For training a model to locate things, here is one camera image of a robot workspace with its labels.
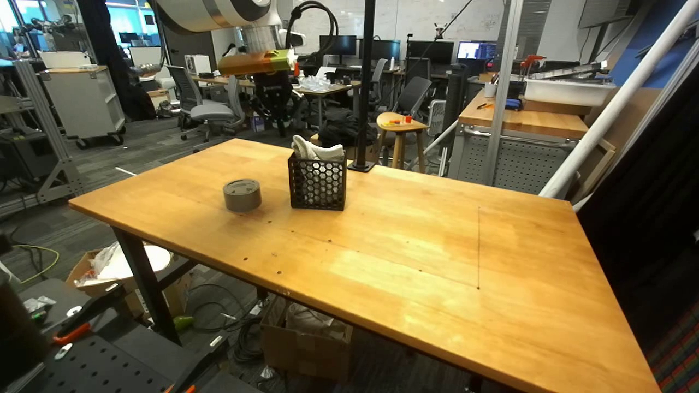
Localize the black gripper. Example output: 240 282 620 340
252 71 294 105

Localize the white cloth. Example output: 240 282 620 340
292 133 347 164

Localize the grey office chair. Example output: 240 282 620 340
166 64 247 141

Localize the black vertical pole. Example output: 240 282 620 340
355 0 379 174

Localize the black mesh basket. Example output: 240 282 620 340
286 148 351 213

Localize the round wooden stool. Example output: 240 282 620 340
373 109 430 174

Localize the dark office chair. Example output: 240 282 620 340
395 74 436 122

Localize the white wheeled cabinet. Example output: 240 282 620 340
40 64 128 148

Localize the lit computer monitor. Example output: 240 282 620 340
454 39 500 65

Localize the black metal table leg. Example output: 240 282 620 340
109 228 183 344

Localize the box with plastic bag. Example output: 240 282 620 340
66 241 176 294

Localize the wooden top grey workbench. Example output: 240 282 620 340
446 92 619 196

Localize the brown cardboard box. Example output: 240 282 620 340
261 294 356 385

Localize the white rectangular tub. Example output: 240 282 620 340
523 74 619 109

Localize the black perforated panel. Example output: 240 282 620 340
21 318 222 393

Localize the white diagonal support tube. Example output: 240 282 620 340
538 0 699 200
571 39 699 213

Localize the thin black cable loop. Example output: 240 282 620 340
284 0 343 56

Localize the grey duct tape roll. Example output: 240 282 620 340
222 176 265 213

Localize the grey metal shelf frame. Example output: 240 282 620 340
0 59 84 220

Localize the grey metal vertical post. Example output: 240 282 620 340
485 0 526 188

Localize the orange handled tool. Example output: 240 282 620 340
51 321 95 350

